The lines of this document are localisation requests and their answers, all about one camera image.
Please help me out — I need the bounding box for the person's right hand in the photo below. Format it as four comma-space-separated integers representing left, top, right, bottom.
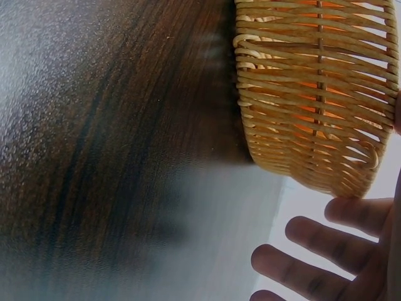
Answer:
249, 89, 401, 301

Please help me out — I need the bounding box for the orange object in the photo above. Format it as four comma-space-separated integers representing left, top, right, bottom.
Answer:
272, 0, 350, 149

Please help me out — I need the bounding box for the woven wicker basket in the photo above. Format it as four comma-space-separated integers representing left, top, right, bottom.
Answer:
232, 0, 400, 199

